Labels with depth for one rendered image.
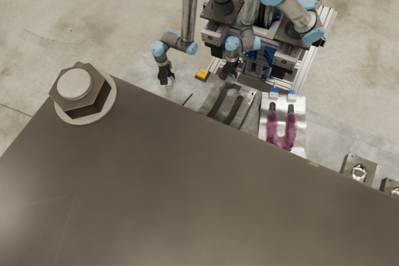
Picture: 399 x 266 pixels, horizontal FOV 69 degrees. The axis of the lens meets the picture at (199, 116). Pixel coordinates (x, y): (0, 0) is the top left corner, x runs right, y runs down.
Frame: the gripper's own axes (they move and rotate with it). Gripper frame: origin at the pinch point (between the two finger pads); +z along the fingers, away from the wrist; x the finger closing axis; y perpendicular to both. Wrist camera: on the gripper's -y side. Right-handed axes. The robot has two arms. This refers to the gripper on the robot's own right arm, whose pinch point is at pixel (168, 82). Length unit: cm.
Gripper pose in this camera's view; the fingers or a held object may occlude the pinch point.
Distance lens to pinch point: 192.0
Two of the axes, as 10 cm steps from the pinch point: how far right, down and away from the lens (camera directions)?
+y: 0.0, -9.0, 4.3
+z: 0.9, 4.3, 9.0
